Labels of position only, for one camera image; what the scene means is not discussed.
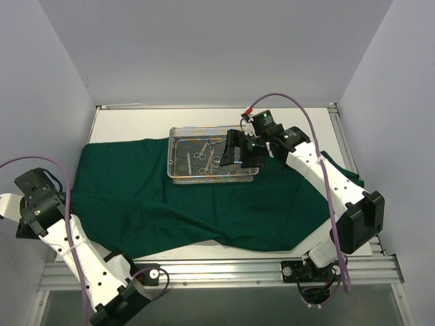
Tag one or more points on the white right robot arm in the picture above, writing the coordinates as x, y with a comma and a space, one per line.
356, 215

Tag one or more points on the steel surgical scissors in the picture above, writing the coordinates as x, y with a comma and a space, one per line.
200, 155

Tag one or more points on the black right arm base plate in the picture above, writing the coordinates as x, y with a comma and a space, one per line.
305, 271

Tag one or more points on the steel forceps long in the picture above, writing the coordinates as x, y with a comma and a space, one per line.
209, 155

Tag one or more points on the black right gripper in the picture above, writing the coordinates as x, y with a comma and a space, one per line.
238, 151

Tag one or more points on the green surgical cloth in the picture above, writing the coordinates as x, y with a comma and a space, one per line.
126, 201

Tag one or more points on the steel scalpel handle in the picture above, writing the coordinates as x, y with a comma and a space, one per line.
188, 159

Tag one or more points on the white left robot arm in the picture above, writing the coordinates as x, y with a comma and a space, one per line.
108, 282

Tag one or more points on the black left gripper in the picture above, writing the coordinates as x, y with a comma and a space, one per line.
23, 231

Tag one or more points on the metal mesh instrument tray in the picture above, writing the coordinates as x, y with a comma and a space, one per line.
191, 139

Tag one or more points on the aluminium front rail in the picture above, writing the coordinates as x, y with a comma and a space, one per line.
208, 274

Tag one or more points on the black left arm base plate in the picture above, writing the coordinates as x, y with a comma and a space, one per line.
148, 275

